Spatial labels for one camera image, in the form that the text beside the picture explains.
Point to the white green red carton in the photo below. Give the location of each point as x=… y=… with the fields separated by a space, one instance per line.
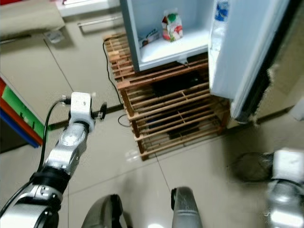
x=172 y=27

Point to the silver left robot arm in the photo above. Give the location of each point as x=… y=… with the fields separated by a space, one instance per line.
x=73 y=147

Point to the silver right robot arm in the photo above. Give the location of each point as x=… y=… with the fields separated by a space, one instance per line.
x=285 y=204

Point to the wooden slatted rack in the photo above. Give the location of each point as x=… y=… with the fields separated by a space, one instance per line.
x=126 y=85

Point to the beige kitchen cabinet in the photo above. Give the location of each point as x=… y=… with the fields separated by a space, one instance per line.
x=66 y=71

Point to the white paper tag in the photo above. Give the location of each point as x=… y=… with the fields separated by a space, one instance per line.
x=54 y=36

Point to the small blue white packet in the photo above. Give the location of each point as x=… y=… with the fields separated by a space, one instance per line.
x=149 y=38

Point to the grey robot left leg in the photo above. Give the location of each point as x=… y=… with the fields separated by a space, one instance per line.
x=102 y=213

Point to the grey robot leg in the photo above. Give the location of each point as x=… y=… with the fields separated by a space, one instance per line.
x=102 y=213
x=187 y=209

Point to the tan counter mat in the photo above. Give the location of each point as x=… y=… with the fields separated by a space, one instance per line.
x=28 y=16

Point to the grey robot right leg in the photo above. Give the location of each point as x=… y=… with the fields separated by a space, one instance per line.
x=187 y=209

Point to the red espresso machine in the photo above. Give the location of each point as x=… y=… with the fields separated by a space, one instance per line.
x=12 y=1

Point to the clear water bottle blue label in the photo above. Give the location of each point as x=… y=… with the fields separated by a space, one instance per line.
x=221 y=9

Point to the large wrinkled beige cloth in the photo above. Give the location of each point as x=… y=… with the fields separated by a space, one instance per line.
x=289 y=61

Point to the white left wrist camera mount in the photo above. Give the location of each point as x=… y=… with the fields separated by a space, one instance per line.
x=81 y=104

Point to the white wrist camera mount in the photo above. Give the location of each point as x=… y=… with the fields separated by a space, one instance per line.
x=81 y=104
x=289 y=164

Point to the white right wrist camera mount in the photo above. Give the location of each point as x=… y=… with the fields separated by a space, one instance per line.
x=289 y=164

